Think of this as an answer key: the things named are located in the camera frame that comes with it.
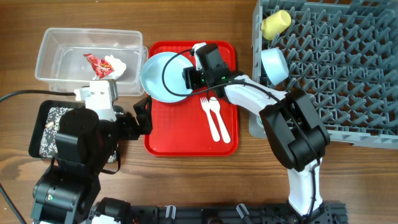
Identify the crumpled white tissue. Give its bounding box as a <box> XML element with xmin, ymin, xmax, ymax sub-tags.
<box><xmin>93</xmin><ymin>55</ymin><xmax>127</xmax><ymax>80</ymax></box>

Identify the small light blue bowl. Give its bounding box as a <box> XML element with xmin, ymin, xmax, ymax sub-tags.
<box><xmin>261</xmin><ymin>48</ymin><xmax>289</xmax><ymax>85</ymax></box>

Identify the clear plastic bin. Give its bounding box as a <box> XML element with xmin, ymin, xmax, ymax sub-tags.
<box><xmin>35</xmin><ymin>28</ymin><xmax>148</xmax><ymax>96</ymax></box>

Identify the red snack wrapper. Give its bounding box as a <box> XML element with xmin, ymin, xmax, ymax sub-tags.
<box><xmin>83</xmin><ymin>54</ymin><xmax>114</xmax><ymax>80</ymax></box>

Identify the white plastic spoon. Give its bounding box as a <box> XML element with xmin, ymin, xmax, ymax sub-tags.
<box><xmin>209</xmin><ymin>96</ymin><xmax>231</xmax><ymax>143</ymax></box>

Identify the red plastic tray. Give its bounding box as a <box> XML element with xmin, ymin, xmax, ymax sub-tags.
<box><xmin>144</xmin><ymin>40</ymin><xmax>239</xmax><ymax>157</ymax></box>

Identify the left black cable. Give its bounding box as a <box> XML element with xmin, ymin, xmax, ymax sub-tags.
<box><xmin>0</xmin><ymin>90</ymin><xmax>77</xmax><ymax>224</ymax></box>

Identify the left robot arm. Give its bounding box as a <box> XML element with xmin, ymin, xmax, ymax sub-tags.
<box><xmin>29</xmin><ymin>96</ymin><xmax>152</xmax><ymax>223</ymax></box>

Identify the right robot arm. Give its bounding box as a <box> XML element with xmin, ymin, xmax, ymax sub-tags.
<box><xmin>182</xmin><ymin>43</ymin><xmax>330</xmax><ymax>223</ymax></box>

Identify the white plastic fork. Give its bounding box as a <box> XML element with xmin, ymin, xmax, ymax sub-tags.
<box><xmin>200</xmin><ymin>97</ymin><xmax>220</xmax><ymax>142</ymax></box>

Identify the grey dishwasher rack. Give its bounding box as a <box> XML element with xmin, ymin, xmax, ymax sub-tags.
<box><xmin>252</xmin><ymin>1</ymin><xmax>397</xmax><ymax>149</ymax></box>

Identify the black waste tray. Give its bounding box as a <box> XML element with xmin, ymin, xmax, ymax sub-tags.
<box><xmin>28</xmin><ymin>100</ymin><xmax>120</xmax><ymax>164</ymax></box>

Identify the large light blue plate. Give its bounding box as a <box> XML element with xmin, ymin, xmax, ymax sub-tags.
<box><xmin>141</xmin><ymin>52</ymin><xmax>194</xmax><ymax>103</ymax></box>

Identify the yellow plastic cup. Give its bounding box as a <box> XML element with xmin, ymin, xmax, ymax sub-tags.
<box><xmin>261</xmin><ymin>10</ymin><xmax>292</xmax><ymax>40</ymax></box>

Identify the food leftovers rice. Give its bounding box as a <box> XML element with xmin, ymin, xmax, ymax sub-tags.
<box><xmin>39</xmin><ymin>107</ymin><xmax>72</xmax><ymax>158</ymax></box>

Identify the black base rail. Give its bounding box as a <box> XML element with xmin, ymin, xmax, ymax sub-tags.
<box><xmin>86</xmin><ymin>203</ymin><xmax>348</xmax><ymax>224</ymax></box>

